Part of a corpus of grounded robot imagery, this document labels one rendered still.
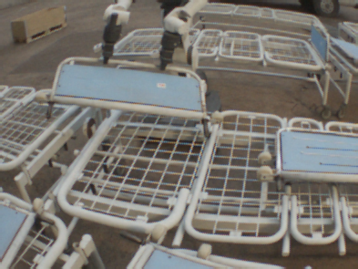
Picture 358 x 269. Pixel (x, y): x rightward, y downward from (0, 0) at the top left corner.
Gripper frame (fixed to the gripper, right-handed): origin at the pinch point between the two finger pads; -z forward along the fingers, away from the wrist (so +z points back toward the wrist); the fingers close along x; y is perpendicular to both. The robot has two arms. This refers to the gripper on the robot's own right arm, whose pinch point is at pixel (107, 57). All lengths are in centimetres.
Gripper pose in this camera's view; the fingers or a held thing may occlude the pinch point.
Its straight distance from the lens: 163.8
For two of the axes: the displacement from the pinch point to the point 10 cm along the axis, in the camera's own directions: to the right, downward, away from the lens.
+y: 9.6, 1.1, 2.6
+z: 2.5, -7.8, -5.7
